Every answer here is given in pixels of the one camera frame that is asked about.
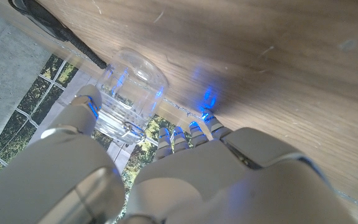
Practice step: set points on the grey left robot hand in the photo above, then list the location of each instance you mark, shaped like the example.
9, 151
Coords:
216, 186

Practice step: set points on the clear glass jar lid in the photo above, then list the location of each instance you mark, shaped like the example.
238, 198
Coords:
117, 127

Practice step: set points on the clear glass hinged jar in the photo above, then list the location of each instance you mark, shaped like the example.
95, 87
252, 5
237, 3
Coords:
135, 81

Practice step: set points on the black spoon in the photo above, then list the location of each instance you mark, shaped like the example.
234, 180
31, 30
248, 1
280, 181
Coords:
73, 40

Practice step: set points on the printed window backdrop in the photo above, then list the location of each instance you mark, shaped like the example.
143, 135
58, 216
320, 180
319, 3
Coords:
42, 99

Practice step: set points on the grey concrete print backdrop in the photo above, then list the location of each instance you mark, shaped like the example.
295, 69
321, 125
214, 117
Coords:
8, 77

